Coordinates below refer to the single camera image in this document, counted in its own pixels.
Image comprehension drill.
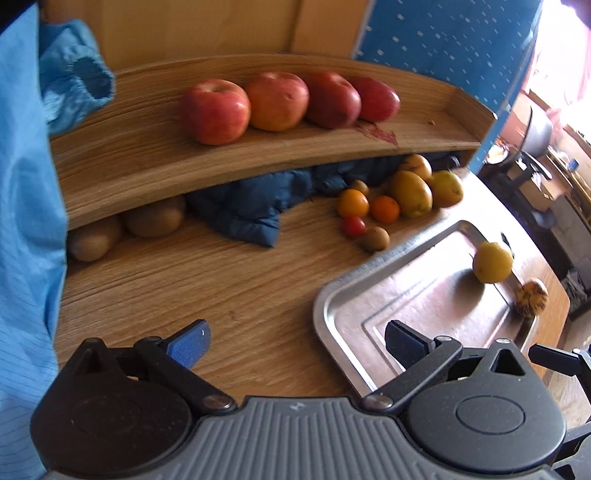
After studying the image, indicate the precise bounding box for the light blue sleeve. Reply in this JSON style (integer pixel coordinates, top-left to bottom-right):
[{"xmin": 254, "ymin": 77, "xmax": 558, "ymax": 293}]
[{"xmin": 1, "ymin": 1, "xmax": 115, "ymax": 479}]

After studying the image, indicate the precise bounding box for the curved wooden shelf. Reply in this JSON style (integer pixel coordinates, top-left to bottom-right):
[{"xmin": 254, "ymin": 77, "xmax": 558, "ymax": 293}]
[{"xmin": 50, "ymin": 54, "xmax": 496, "ymax": 229}]

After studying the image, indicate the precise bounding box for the metal tray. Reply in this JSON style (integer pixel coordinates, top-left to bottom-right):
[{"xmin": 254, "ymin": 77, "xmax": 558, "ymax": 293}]
[{"xmin": 312, "ymin": 220, "xmax": 539, "ymax": 396}]

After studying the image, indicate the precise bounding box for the pale spotted pear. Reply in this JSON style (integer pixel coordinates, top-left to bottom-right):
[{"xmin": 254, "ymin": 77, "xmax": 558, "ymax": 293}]
[{"xmin": 399, "ymin": 154, "xmax": 433, "ymax": 181}]

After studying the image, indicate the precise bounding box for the rightmost red apple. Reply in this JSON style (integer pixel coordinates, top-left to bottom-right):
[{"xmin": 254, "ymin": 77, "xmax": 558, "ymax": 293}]
[{"xmin": 349, "ymin": 77, "xmax": 401, "ymax": 123}]

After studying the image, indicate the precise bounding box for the large orange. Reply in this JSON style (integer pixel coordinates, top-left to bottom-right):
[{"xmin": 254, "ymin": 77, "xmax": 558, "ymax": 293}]
[{"xmin": 337, "ymin": 189, "xmax": 370, "ymax": 218}]

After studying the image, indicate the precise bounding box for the leftmost red apple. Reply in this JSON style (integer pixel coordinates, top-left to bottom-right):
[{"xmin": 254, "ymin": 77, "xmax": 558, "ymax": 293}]
[{"xmin": 179, "ymin": 79, "xmax": 252, "ymax": 146}]

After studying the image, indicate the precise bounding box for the small kiwi near tomato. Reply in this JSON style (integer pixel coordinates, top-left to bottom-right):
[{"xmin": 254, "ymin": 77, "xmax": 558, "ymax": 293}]
[{"xmin": 359, "ymin": 226, "xmax": 391, "ymax": 252}]

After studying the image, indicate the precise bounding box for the red cherry tomato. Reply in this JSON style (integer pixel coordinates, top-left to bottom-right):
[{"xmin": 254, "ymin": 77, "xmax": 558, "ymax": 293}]
[{"xmin": 341, "ymin": 216, "xmax": 368, "ymax": 239}]

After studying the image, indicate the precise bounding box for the yellow pear at right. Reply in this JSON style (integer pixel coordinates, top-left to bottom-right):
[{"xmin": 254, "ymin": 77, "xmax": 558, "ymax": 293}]
[{"xmin": 427, "ymin": 170, "xmax": 464, "ymax": 208}]

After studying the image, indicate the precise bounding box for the small orange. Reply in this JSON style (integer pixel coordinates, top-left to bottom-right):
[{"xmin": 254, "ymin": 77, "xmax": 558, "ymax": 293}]
[{"xmin": 370, "ymin": 195, "xmax": 400, "ymax": 224}]

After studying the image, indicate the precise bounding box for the large yellow pear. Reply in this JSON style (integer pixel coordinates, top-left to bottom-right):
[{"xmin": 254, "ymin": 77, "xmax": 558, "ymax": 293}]
[{"xmin": 388, "ymin": 171, "xmax": 433, "ymax": 218}]

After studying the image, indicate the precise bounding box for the small brown round fruit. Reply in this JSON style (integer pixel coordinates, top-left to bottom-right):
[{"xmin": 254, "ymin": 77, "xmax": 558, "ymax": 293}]
[{"xmin": 349, "ymin": 179, "xmax": 370, "ymax": 197}]

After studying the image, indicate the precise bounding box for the wooden cabinet panel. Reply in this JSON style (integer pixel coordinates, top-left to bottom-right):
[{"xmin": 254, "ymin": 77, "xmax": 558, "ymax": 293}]
[{"xmin": 43, "ymin": 0, "xmax": 372, "ymax": 70}]

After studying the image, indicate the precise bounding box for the yellow lemon on tray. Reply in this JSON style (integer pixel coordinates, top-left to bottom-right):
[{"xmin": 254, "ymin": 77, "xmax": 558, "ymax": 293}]
[{"xmin": 472, "ymin": 242, "xmax": 513, "ymax": 284}]

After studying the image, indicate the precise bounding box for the dark blue padded jacket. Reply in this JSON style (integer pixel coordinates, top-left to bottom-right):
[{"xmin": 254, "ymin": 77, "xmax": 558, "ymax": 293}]
[{"xmin": 184, "ymin": 154, "xmax": 463, "ymax": 249}]

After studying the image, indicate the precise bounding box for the black office chair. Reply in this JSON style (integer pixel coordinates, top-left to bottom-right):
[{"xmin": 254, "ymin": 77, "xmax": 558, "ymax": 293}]
[{"xmin": 505, "ymin": 105, "xmax": 560, "ymax": 232}]

